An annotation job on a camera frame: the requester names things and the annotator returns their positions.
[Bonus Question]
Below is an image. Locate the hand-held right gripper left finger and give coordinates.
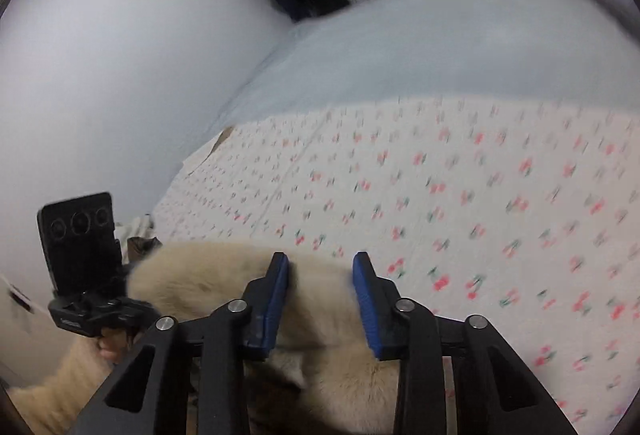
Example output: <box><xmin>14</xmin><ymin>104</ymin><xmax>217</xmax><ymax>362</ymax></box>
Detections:
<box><xmin>65</xmin><ymin>252</ymin><xmax>292</xmax><ymax>435</ymax></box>

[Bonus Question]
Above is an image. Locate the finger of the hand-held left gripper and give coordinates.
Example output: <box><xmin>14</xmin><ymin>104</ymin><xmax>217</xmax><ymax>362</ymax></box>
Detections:
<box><xmin>125</xmin><ymin>297</ymin><xmax>166</xmax><ymax>332</ymax></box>

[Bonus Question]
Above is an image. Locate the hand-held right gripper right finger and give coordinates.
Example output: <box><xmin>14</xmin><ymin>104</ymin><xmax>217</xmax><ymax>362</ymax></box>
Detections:
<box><xmin>352</xmin><ymin>252</ymin><xmax>581</xmax><ymax>435</ymax></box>

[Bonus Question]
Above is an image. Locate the brown coat with fur collar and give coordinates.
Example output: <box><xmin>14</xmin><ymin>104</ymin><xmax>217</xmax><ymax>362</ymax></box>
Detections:
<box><xmin>125</xmin><ymin>237</ymin><xmax>401</xmax><ymax>435</ymax></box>

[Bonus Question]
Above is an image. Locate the person's left hand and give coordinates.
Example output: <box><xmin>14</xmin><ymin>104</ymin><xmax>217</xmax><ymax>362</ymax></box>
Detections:
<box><xmin>97</xmin><ymin>329</ymin><xmax>136</xmax><ymax>362</ymax></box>

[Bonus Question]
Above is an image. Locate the cherry print bed sheet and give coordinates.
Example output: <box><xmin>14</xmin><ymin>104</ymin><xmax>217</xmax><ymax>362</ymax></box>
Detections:
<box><xmin>150</xmin><ymin>98</ymin><xmax>632</xmax><ymax>435</ymax></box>

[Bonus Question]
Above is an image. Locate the bed with light blue sheet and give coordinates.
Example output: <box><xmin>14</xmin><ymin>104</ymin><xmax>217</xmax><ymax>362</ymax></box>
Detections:
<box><xmin>215</xmin><ymin>0</ymin><xmax>638</xmax><ymax>131</ymax></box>

